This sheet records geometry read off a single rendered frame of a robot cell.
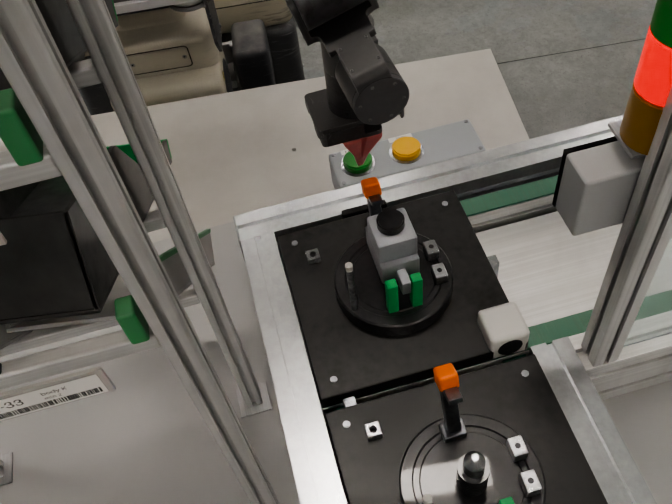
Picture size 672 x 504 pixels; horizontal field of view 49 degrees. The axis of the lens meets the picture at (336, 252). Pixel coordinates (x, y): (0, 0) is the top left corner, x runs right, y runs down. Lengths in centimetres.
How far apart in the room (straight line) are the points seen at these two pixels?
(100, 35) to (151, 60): 95
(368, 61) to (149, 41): 80
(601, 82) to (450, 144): 166
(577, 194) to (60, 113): 44
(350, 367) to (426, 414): 10
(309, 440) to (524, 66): 206
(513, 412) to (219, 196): 58
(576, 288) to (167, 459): 54
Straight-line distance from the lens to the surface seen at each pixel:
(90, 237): 50
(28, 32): 31
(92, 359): 49
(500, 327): 83
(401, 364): 82
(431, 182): 99
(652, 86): 59
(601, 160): 64
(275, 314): 89
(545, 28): 288
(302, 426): 82
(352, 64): 71
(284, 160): 118
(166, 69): 149
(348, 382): 81
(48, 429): 102
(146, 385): 100
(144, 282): 43
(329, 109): 84
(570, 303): 94
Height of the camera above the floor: 169
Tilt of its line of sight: 53 degrees down
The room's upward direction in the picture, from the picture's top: 9 degrees counter-clockwise
